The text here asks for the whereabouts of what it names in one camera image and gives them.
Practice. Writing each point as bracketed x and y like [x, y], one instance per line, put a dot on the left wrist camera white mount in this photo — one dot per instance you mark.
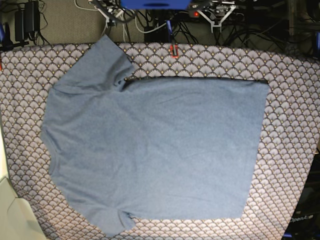
[217, 15]

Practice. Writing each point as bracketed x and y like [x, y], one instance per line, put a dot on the black power strip red switch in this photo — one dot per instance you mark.
[197, 13]

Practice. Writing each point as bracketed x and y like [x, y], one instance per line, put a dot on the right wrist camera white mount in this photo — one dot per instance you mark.
[112, 14]

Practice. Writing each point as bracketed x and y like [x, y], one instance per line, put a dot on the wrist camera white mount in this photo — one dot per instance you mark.
[217, 15]
[112, 14]

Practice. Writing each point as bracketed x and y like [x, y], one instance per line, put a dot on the blue box overhead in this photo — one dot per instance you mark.
[155, 4]

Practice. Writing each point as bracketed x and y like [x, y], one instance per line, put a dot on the black power adapter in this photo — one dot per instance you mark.
[27, 21]

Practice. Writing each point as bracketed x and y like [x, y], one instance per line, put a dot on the red table clamp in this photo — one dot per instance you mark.
[174, 51]

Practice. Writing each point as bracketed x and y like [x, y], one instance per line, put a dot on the cream plastic furniture corner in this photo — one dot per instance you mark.
[17, 220]

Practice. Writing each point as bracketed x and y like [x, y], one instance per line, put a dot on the blue T-shirt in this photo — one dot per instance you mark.
[164, 148]

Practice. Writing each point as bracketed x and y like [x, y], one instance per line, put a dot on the fan-patterned table cloth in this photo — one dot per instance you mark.
[289, 137]

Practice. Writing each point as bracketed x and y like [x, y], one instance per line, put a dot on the black box under table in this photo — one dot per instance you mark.
[158, 36]

